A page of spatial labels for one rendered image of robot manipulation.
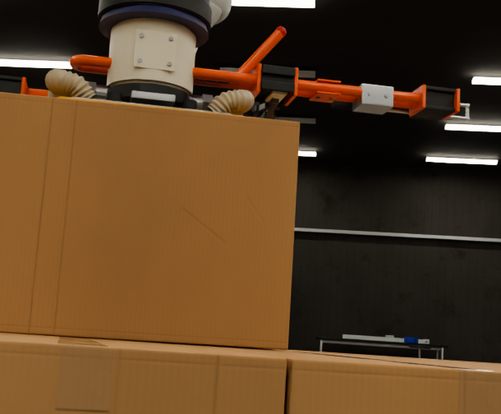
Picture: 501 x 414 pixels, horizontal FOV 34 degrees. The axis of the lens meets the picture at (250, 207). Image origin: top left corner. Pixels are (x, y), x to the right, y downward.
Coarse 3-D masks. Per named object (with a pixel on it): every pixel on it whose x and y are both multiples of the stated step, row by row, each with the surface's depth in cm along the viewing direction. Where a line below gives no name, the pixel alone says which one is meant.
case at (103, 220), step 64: (0, 128) 138; (64, 128) 139; (128, 128) 141; (192, 128) 143; (256, 128) 144; (0, 192) 136; (64, 192) 138; (128, 192) 139; (192, 192) 141; (256, 192) 142; (0, 256) 135; (64, 256) 136; (128, 256) 138; (192, 256) 139; (256, 256) 141; (0, 320) 133; (64, 320) 135; (128, 320) 136; (192, 320) 138; (256, 320) 139
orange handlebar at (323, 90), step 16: (80, 64) 159; (96, 64) 159; (224, 80) 164; (240, 80) 164; (304, 80) 167; (320, 80) 168; (336, 80) 168; (304, 96) 172; (320, 96) 169; (336, 96) 169; (352, 96) 170; (400, 96) 171; (416, 96) 171
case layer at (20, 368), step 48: (0, 336) 93; (48, 336) 126; (0, 384) 73; (48, 384) 74; (96, 384) 75; (144, 384) 76; (192, 384) 77; (240, 384) 78; (288, 384) 80; (336, 384) 80; (384, 384) 81; (432, 384) 82; (480, 384) 84
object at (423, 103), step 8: (424, 88) 171; (432, 88) 172; (440, 88) 172; (424, 96) 170; (432, 96) 172; (440, 96) 172; (448, 96) 173; (456, 96) 172; (416, 104) 173; (424, 104) 170; (432, 104) 172; (440, 104) 172; (448, 104) 172; (456, 104) 172; (416, 112) 173; (424, 112) 173; (432, 112) 173; (440, 112) 173; (448, 112) 172; (456, 112) 172
